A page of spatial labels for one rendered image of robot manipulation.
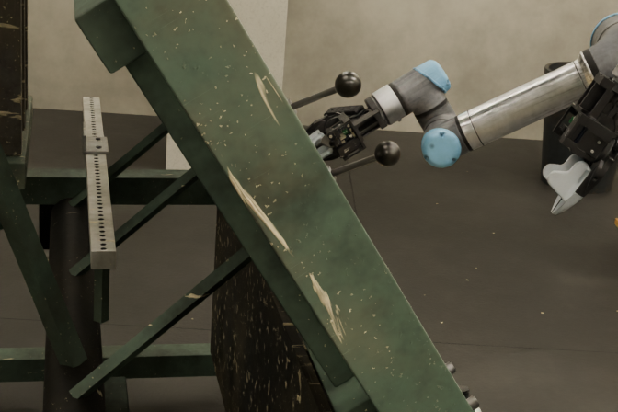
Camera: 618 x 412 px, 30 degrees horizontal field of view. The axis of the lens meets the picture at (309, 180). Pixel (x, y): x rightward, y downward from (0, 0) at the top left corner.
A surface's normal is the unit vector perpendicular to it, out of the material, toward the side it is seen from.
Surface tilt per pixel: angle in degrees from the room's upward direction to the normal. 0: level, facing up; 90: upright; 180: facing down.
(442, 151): 90
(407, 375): 90
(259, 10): 90
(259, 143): 90
